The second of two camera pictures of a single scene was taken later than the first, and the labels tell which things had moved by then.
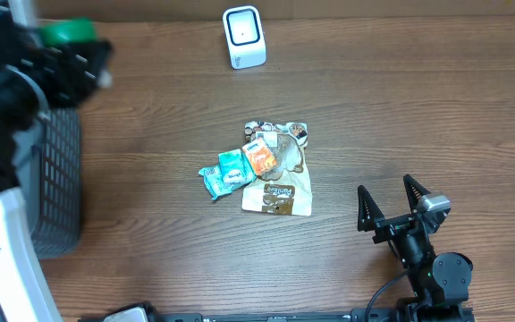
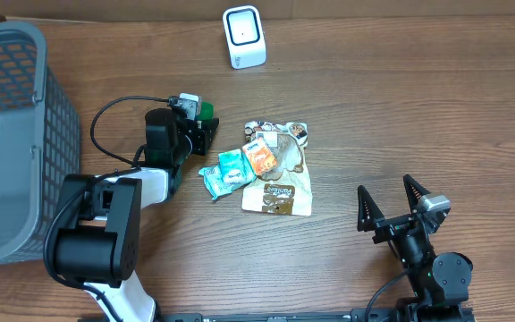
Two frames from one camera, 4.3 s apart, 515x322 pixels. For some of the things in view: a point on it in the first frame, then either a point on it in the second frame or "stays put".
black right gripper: (373, 219) stays put
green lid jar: (74, 29) -> (206, 112)
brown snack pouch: (286, 189) stays put
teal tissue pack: (234, 168) stays put
